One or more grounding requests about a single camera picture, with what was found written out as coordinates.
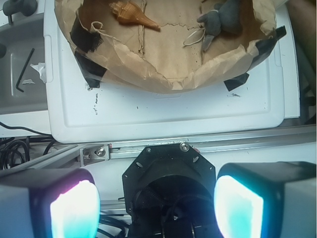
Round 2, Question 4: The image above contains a black allen key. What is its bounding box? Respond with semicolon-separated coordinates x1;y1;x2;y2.
15;48;35;93

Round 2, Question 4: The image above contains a black tape strip right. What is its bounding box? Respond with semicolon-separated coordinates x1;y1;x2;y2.
224;73;250;92

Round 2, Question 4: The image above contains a beige rubber band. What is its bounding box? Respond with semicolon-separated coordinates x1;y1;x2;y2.
183;28;205;46

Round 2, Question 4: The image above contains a black tape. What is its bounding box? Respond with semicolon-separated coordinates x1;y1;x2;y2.
70;15;103;53
249;26;287;70

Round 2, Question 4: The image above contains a black tape strip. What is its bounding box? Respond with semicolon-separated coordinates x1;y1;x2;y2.
224;73;250;92
74;52;107;88

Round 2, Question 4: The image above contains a brown paper lining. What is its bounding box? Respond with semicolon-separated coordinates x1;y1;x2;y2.
54;0;276;94

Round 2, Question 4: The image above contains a metal corner bracket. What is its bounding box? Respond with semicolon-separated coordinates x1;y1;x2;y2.
79;144;111;167

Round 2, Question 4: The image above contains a black tape upper right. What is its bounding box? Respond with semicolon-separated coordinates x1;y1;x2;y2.
249;26;287;70

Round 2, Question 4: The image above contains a black cables bundle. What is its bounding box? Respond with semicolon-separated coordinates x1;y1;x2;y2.
0;121;57;172

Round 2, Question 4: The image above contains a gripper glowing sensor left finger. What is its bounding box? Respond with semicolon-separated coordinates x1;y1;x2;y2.
0;169;101;238

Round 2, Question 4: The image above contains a grey plush mouse toy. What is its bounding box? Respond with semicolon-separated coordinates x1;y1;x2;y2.
197;0;243;52

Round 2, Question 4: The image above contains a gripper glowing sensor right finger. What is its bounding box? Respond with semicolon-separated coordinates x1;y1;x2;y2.
213;162;317;238

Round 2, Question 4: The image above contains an orange spiral conch shell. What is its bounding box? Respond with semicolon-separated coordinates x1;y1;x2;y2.
109;1;160;31

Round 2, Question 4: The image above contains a grey plastic tray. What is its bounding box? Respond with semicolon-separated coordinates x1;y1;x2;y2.
0;13;48;115

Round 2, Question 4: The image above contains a white paper scrap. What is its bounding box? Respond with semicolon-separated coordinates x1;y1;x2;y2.
30;62;47;84

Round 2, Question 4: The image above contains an aluminium extrusion rail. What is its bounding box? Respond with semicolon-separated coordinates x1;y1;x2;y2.
0;124;317;175

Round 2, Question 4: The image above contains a black tape strip left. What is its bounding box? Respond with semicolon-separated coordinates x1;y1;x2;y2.
74;52;107;88

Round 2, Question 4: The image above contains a white plastic bin lid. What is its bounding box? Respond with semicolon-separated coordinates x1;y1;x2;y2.
44;0;300;143

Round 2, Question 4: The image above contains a black tape upper left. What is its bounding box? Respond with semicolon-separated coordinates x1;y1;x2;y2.
70;15;103;53

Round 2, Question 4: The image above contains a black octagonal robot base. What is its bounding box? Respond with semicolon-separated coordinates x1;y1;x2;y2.
122;143;221;238

